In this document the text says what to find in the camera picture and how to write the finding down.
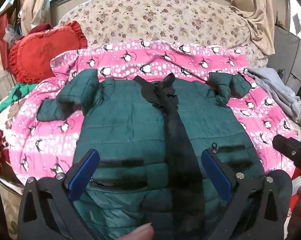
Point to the red ruffled heart pillow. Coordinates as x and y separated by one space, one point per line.
44 51

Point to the green cloth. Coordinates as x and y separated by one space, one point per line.
11 97

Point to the person's left hand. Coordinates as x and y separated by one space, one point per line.
136 233

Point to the beige curtain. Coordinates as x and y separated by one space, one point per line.
39 5
256 12

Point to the green puffer jacket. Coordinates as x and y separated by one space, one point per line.
130 120

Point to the pink penguin blanket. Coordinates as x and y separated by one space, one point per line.
48 135

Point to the red patterned cloth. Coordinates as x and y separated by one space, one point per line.
293 195

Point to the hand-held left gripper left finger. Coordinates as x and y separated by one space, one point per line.
83 173

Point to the floral bed sheet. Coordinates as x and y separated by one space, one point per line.
155 20

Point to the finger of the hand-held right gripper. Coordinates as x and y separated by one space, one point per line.
291 148

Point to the clear plastic bottles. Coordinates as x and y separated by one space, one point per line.
11 33

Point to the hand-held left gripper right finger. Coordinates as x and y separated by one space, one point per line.
216 171

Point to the grey garment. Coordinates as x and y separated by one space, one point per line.
278 92

